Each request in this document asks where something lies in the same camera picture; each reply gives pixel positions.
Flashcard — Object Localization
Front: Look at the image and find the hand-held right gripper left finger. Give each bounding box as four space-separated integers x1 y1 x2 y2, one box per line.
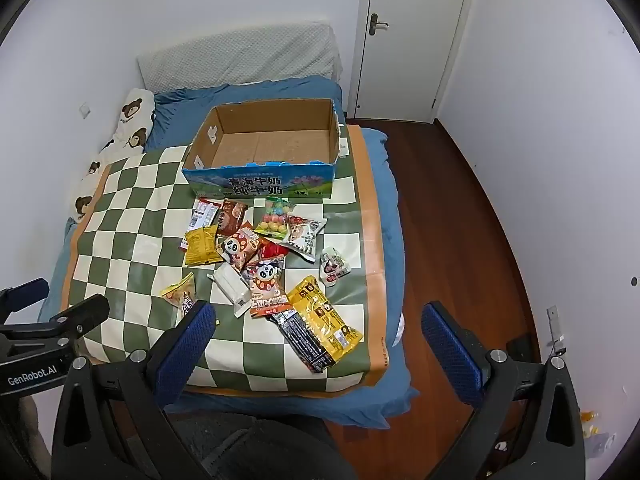
52 300 218 480

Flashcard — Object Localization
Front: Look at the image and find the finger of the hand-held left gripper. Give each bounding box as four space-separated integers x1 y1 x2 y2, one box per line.
0 294 111 347
0 278 51 323

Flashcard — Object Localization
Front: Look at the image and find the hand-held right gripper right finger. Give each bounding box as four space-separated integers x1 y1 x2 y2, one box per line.
421 301 586 480

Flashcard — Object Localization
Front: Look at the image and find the small orange panda snack packet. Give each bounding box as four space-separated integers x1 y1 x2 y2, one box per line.
216 227 261 271

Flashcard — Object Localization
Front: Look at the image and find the printed cardboard box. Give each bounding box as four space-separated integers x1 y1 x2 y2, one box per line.
181 98 349 200

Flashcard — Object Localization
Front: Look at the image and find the yellow triangular snack packet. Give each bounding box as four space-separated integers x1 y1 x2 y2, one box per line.
160 272 197 316

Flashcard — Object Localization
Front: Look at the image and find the plain white snack packet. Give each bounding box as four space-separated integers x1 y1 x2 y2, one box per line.
207 262 251 317

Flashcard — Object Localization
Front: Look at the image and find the black box on floor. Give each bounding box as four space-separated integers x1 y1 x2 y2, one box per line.
506 334 532 361

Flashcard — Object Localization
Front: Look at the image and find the large orange panda snack packet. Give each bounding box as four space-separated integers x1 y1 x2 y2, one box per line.
242 255 294 318

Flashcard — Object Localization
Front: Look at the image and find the green white checkered mat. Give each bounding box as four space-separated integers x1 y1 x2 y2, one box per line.
60 125 389 396

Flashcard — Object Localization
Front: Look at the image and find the black snack packet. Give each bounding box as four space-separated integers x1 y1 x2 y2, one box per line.
270 308 335 374

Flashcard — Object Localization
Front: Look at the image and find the person's dark clothing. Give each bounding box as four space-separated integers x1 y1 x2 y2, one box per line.
165 412 358 480

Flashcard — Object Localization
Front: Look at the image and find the large yellow snack packet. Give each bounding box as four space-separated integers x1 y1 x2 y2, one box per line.
286 276 364 365

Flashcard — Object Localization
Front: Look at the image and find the brown snack packet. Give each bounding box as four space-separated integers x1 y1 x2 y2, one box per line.
216 198 250 234

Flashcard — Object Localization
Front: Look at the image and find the colourful candy ball bag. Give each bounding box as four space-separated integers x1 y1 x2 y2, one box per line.
255 197 295 239

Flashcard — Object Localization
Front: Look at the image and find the small white red snack packet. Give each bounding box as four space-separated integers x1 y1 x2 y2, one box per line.
320 246 352 285

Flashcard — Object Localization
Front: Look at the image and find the blue bedsheet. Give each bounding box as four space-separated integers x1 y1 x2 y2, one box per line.
37 77 421 431

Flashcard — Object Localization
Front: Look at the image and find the white face print snack packet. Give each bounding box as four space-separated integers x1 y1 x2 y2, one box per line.
280 214 328 262

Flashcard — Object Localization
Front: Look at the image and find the bear print pillow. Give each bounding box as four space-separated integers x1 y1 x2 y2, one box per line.
70 89 157 224

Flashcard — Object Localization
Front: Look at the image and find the grey pillow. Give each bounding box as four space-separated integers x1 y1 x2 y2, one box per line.
137 22 344 92

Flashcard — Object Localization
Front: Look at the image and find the white door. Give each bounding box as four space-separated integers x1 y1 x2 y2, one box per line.
352 0 474 124

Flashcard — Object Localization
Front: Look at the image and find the white wall socket with plug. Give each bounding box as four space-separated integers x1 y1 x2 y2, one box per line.
546 305 568 356

